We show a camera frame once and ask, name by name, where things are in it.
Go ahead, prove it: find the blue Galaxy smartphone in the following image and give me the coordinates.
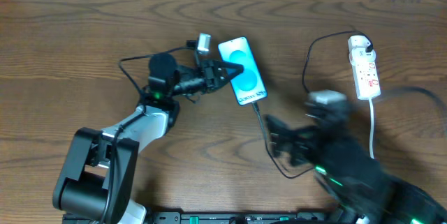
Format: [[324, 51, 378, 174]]
[[218, 36, 268, 106]]

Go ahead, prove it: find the black USB charging cable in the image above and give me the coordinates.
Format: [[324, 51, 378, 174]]
[[251, 30, 374, 179]]

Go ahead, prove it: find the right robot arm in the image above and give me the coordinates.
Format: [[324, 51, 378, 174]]
[[265, 101, 446, 223]]

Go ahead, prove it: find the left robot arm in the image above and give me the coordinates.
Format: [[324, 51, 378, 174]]
[[52, 52, 244, 223]]

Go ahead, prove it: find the white USB charger adapter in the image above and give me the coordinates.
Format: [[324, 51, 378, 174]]
[[348, 35, 376, 66]]

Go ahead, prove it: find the white power strip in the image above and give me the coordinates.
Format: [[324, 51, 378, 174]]
[[351, 61, 381, 100]]

